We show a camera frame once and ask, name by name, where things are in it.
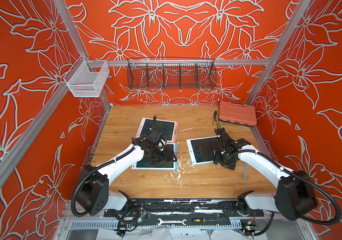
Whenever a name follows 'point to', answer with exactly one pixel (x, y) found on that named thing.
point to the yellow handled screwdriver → (203, 220)
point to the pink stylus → (186, 129)
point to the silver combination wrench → (161, 221)
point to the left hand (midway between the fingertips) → (171, 160)
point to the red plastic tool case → (241, 114)
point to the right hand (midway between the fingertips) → (217, 162)
